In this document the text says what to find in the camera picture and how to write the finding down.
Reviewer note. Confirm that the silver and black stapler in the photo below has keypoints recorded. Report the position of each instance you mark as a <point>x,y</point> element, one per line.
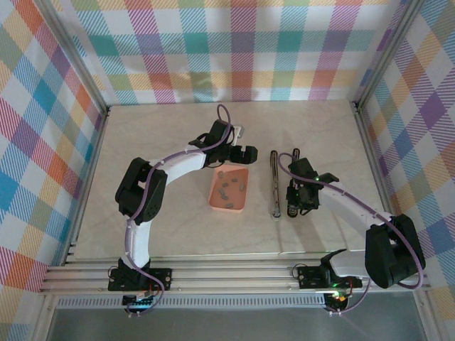
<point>275,192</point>

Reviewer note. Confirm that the orange plastic tray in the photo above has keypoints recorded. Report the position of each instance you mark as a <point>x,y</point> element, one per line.
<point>234,197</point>

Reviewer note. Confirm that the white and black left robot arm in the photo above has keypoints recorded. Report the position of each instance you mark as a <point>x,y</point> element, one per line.
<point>142,199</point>

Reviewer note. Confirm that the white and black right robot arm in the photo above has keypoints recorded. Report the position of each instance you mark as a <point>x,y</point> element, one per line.
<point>387,255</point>

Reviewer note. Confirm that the small green circuit board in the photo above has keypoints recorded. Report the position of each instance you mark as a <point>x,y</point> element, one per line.
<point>136,302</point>
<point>337,299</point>

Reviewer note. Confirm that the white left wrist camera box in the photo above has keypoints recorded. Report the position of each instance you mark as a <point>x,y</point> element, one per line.
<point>239,131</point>

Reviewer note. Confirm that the aluminium side rail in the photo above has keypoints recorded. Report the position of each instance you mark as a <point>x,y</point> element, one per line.
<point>379,177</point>
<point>89,177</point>

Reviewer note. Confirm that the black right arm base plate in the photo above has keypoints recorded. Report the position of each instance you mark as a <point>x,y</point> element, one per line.
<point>309,277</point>

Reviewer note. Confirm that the aluminium cross rail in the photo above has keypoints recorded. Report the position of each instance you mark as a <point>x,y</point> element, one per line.
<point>231,280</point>

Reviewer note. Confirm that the aluminium corner post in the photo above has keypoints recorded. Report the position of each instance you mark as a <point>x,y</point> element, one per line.
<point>76,53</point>
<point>387,53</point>

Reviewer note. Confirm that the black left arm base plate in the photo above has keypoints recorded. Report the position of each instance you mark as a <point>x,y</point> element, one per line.
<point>163,278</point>

